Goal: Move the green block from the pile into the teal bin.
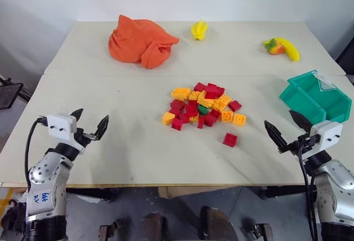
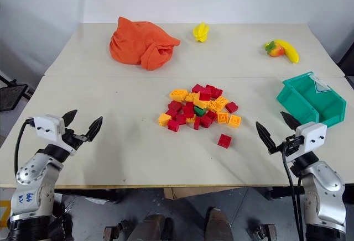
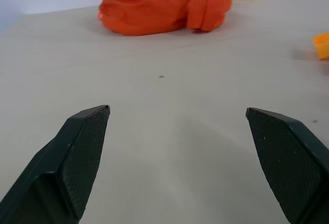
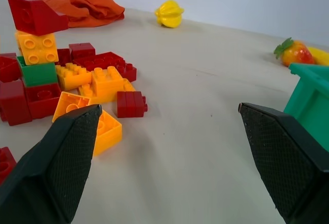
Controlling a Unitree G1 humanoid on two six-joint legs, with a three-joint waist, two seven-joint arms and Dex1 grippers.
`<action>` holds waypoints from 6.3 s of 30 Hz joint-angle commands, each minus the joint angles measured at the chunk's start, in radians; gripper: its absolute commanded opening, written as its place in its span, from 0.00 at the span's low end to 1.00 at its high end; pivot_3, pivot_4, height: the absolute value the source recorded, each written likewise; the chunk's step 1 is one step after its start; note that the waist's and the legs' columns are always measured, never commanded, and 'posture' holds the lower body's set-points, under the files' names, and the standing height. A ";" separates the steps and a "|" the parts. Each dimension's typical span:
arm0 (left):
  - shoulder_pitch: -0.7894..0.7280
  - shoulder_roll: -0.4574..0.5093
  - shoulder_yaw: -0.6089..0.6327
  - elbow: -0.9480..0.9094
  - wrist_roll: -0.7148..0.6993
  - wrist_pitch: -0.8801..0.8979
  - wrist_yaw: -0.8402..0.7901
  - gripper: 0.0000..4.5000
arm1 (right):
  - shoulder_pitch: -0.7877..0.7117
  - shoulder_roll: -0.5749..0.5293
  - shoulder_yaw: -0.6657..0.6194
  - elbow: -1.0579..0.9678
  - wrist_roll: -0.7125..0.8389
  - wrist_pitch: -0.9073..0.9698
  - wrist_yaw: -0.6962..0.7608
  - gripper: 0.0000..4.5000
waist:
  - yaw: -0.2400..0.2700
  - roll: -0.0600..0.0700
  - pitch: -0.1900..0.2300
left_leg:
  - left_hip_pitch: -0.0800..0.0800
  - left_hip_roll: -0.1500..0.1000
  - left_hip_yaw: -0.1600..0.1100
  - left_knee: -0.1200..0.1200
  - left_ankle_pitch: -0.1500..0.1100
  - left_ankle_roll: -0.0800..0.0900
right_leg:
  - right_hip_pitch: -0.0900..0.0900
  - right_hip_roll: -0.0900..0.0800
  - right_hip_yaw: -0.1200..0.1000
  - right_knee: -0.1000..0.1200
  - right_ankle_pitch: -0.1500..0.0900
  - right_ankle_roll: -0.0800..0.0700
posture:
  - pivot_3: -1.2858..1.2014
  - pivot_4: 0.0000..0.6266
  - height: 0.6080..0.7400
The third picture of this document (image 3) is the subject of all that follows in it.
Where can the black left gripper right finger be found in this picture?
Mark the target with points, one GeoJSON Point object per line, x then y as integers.
{"type": "Point", "coordinates": [290, 162]}

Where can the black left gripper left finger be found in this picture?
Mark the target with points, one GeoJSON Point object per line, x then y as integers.
{"type": "Point", "coordinates": [64, 162]}

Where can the orange block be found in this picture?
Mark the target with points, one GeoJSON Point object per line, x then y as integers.
{"type": "Point", "coordinates": [322, 44]}

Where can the crumpled orange cloth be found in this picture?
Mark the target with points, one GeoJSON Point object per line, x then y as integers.
{"type": "Point", "coordinates": [164, 3]}

